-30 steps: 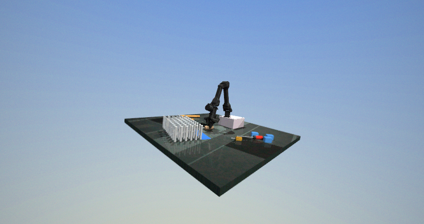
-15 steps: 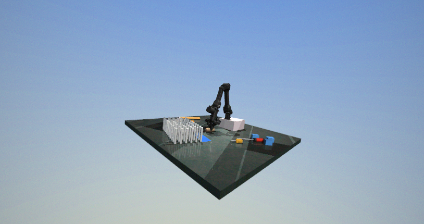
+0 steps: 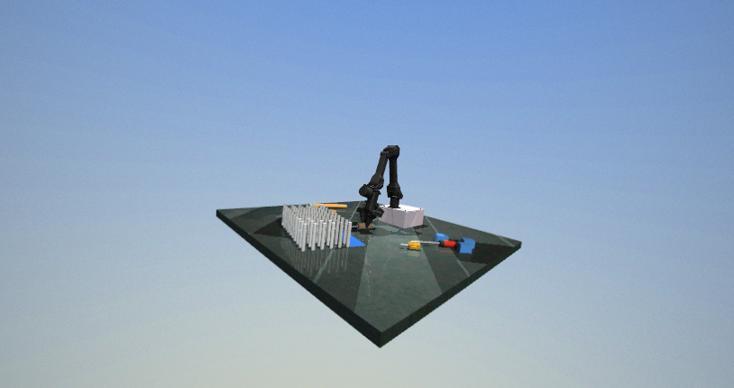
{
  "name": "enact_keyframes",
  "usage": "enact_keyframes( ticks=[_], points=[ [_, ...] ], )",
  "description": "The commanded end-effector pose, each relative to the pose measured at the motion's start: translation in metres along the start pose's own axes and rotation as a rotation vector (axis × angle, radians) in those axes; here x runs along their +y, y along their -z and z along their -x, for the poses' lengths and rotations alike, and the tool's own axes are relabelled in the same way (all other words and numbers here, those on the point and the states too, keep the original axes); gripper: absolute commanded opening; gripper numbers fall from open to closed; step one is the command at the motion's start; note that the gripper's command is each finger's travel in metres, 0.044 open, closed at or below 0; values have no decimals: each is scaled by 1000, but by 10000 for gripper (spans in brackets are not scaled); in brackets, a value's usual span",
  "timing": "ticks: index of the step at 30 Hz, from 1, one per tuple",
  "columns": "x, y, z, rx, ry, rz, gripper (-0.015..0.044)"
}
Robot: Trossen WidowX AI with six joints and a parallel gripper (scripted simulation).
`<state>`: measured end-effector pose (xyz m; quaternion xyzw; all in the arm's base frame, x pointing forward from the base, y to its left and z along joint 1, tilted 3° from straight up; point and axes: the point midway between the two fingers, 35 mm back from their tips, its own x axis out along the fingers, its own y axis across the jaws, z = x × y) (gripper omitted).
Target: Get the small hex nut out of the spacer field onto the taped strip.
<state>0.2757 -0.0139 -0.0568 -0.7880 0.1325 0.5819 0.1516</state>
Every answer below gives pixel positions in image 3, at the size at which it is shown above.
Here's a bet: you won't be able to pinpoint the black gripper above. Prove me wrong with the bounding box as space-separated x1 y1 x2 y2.
356 199 382 228

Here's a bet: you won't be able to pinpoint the red-handled screwdriver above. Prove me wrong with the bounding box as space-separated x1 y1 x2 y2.
411 240 457 247

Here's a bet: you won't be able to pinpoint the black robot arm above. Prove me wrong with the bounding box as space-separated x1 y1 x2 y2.
359 145 403 208

